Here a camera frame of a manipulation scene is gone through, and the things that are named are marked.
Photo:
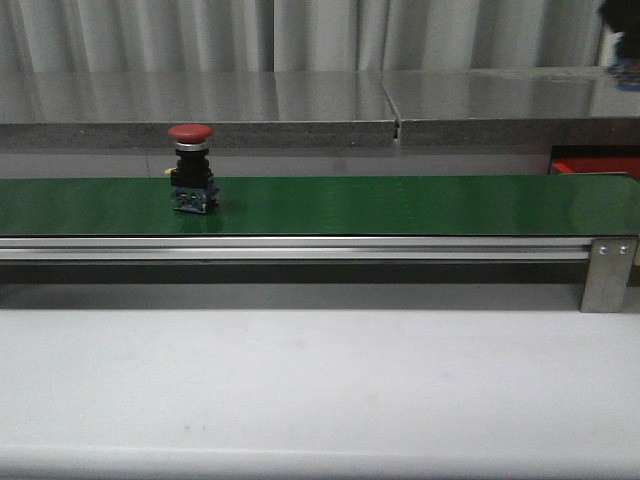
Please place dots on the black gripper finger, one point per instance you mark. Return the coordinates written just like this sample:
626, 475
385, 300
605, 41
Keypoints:
621, 16

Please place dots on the red plastic tray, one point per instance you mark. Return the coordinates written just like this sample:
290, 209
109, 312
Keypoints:
626, 166

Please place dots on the right grey stone slab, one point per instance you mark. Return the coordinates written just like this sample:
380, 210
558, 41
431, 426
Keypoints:
522, 107

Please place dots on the green conveyor belt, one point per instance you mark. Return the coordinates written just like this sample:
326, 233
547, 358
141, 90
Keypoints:
501, 205

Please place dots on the grey stone counter slab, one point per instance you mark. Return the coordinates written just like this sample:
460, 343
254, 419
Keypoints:
133, 111

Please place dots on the white pleated curtain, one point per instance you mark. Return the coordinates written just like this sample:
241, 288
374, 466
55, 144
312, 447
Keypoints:
234, 36

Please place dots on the steel conveyor support bracket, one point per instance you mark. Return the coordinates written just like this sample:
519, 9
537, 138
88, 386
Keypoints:
610, 264

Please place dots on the aluminium conveyor frame rail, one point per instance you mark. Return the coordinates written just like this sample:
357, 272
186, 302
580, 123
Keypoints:
295, 248

